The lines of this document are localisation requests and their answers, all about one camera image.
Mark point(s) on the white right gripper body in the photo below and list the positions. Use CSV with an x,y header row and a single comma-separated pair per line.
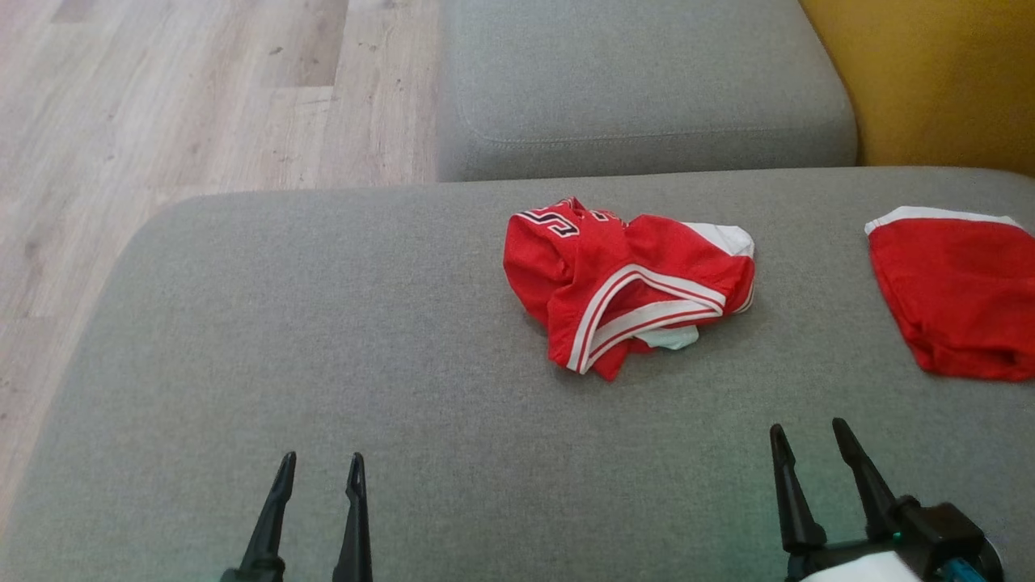
x,y
849,567

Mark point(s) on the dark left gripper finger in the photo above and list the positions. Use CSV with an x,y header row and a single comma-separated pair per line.
x,y
271,517
354,525

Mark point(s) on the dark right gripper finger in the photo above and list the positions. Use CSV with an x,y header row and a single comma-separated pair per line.
x,y
794,501
869,485

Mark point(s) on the red shorts with white stripe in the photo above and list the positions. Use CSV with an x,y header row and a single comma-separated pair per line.
x,y
962,291

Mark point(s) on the red basketball jersey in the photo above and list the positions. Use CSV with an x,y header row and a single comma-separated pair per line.
x,y
582,275

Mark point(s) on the large grey sofa ottoman cushion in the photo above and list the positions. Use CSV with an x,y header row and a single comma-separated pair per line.
x,y
404,364

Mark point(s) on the wide yellow sofa backrest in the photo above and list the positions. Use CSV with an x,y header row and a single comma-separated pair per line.
x,y
938,73

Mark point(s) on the grey sofa seat cushion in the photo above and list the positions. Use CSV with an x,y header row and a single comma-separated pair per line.
x,y
647,81

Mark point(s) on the blue right camera bracket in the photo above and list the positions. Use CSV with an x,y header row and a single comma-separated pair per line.
x,y
966,571

